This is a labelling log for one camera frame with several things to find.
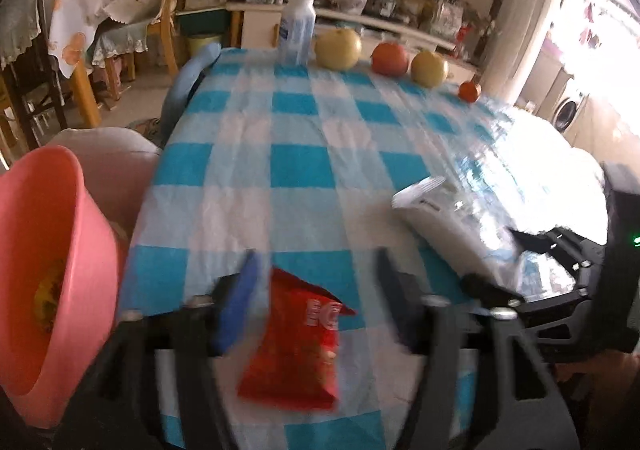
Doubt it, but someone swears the light wooden chair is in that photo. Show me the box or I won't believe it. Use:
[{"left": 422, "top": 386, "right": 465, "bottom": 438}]
[{"left": 159, "top": 0, "right": 197, "bottom": 77}]

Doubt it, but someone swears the pink plastic basin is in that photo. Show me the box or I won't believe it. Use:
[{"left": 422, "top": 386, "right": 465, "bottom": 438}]
[{"left": 0, "top": 145, "right": 129, "bottom": 432}]

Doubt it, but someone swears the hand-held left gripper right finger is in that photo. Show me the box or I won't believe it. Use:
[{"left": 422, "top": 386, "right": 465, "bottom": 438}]
[{"left": 374, "top": 246, "right": 582, "bottom": 450}]

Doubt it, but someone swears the dark wooden chair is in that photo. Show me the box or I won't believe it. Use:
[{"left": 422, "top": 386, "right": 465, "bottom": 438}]
[{"left": 0, "top": 0, "right": 69, "bottom": 147}]

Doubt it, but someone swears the white washing machine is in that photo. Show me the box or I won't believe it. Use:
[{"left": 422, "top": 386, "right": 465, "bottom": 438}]
[{"left": 549, "top": 87, "right": 592, "bottom": 134}]

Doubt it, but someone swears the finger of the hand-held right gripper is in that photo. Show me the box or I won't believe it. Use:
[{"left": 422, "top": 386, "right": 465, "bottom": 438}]
[
  {"left": 460, "top": 273, "right": 592, "bottom": 317},
  {"left": 509, "top": 225, "right": 607, "bottom": 262}
]

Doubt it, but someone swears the large yellow pear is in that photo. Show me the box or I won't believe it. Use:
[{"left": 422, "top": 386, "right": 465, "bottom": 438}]
[{"left": 410, "top": 51, "right": 449, "bottom": 89}]

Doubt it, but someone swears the white curtain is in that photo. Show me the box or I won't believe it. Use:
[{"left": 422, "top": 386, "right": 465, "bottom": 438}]
[{"left": 476, "top": 0, "right": 572, "bottom": 107}]

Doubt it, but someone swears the small yellow pear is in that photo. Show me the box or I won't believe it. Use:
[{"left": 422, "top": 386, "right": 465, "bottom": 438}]
[{"left": 314, "top": 28, "right": 362, "bottom": 71}]

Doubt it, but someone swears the white stool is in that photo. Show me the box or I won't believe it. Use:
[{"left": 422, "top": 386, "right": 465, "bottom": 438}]
[{"left": 44, "top": 127, "right": 162, "bottom": 242}]

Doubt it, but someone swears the blue chair back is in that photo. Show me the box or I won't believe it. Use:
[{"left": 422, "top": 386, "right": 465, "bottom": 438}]
[{"left": 161, "top": 42, "right": 222, "bottom": 142}]

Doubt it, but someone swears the cream low cabinet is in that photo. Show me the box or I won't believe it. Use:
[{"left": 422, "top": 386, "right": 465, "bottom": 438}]
[{"left": 226, "top": 0, "right": 477, "bottom": 77}]

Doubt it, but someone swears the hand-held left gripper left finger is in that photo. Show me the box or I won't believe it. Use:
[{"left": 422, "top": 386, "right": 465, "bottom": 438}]
[{"left": 54, "top": 249, "right": 262, "bottom": 450}]

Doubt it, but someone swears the blue checkered tablecloth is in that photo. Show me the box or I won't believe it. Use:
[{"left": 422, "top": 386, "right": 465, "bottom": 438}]
[{"left": 120, "top": 47, "right": 613, "bottom": 450}]

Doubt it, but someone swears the red snack bag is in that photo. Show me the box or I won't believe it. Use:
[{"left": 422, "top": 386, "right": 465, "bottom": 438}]
[{"left": 237, "top": 267, "right": 357, "bottom": 412}]

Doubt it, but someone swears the crushed white milk carton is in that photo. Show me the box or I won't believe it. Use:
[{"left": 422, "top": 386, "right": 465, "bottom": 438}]
[{"left": 391, "top": 176, "right": 522, "bottom": 292}]

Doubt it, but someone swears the red apple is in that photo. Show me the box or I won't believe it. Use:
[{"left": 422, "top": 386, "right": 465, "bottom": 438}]
[{"left": 371, "top": 42, "right": 410, "bottom": 77}]

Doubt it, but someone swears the crumpled yellow wrapper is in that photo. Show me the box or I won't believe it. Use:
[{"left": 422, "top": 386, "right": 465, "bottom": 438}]
[{"left": 34, "top": 259, "right": 67, "bottom": 332}]

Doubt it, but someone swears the orange print table cover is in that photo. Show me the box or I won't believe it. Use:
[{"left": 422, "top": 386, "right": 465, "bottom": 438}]
[{"left": 46, "top": 0, "right": 107, "bottom": 79}]

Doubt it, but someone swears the white plastic bottle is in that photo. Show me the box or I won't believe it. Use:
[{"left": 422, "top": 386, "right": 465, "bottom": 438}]
[{"left": 277, "top": 0, "right": 317, "bottom": 67}]

